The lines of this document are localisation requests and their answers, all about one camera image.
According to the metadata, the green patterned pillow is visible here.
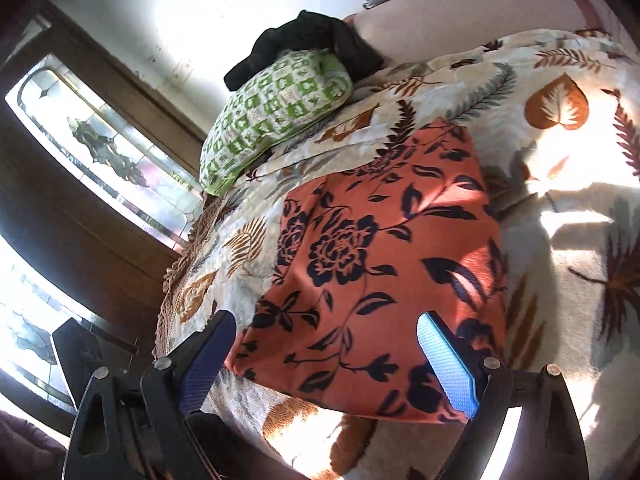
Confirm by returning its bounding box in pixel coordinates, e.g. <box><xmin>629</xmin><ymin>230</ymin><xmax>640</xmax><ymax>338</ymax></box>
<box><xmin>199</xmin><ymin>49</ymin><xmax>353</xmax><ymax>196</ymax></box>

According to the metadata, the wooden door frame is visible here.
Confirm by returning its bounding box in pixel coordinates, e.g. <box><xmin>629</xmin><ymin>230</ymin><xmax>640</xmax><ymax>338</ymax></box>
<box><xmin>0</xmin><ymin>0</ymin><xmax>211</xmax><ymax>436</ymax></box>

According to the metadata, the stained glass window pane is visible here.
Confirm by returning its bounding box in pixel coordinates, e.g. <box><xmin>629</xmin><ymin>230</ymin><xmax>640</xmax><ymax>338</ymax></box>
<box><xmin>5</xmin><ymin>52</ymin><xmax>203</xmax><ymax>253</ymax></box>
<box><xmin>0</xmin><ymin>235</ymin><xmax>101</xmax><ymax>411</ymax></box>

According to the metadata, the orange floral shirt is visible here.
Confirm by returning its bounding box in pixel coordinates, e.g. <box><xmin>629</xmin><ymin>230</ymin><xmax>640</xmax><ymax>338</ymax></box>
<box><xmin>225</xmin><ymin>117</ymin><xmax>508</xmax><ymax>423</ymax></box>

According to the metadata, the black cloth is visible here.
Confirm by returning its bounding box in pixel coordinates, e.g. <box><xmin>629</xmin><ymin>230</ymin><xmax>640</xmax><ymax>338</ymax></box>
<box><xmin>223</xmin><ymin>10</ymin><xmax>385</xmax><ymax>92</ymax></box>

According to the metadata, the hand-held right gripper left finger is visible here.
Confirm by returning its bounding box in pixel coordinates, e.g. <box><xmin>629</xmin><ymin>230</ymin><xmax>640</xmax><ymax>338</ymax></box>
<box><xmin>62</xmin><ymin>309</ymin><xmax>237</xmax><ymax>480</ymax></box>

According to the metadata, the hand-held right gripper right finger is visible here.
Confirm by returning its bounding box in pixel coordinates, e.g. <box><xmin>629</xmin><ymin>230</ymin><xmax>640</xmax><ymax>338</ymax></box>
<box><xmin>415</xmin><ymin>310</ymin><xmax>586</xmax><ymax>480</ymax></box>

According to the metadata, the leaf print blanket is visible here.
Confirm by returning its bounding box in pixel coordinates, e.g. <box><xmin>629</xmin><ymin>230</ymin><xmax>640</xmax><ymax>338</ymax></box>
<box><xmin>155</xmin><ymin>27</ymin><xmax>640</xmax><ymax>480</ymax></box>

